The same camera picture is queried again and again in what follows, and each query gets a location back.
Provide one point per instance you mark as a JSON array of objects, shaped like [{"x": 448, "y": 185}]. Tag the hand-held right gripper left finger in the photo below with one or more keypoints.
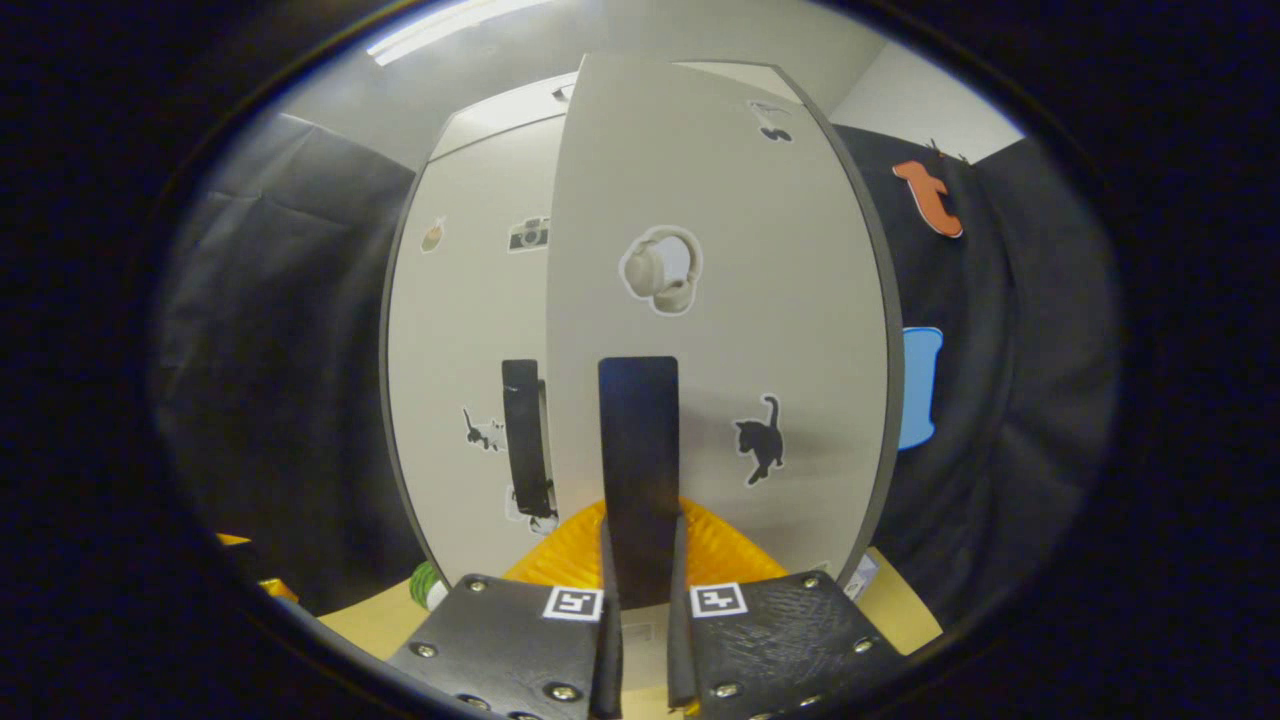
[{"x": 610, "y": 660}]

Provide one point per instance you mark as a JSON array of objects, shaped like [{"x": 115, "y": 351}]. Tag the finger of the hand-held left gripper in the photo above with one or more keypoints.
[{"x": 282, "y": 590}]

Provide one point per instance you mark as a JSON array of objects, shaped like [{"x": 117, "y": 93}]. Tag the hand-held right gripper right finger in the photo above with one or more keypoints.
[{"x": 680, "y": 660}]

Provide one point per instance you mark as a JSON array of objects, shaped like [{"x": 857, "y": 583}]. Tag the beige double-door shoe cabinet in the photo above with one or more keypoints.
[{"x": 386, "y": 335}]

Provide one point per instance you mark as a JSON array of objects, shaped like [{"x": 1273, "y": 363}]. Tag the beige cabinet door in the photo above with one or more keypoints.
[
  {"x": 460, "y": 330},
  {"x": 700, "y": 180}
]

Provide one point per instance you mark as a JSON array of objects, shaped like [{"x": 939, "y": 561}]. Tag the green striped plush toy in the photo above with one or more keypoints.
[{"x": 428, "y": 588}]

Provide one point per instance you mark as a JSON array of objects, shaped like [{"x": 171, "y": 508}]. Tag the black backdrop cloth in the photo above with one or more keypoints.
[{"x": 280, "y": 350}]

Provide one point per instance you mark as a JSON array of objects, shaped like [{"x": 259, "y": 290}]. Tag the black cloth clip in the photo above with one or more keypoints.
[{"x": 945, "y": 152}]

